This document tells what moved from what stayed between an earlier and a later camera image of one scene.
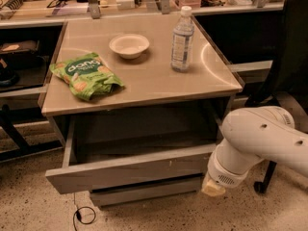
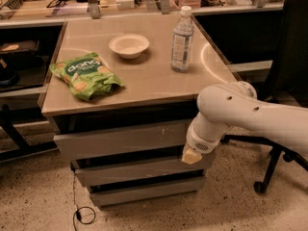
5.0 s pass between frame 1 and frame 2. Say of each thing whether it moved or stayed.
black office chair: stayed
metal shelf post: stayed
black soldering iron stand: stayed
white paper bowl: stayed
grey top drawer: moved
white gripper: moved
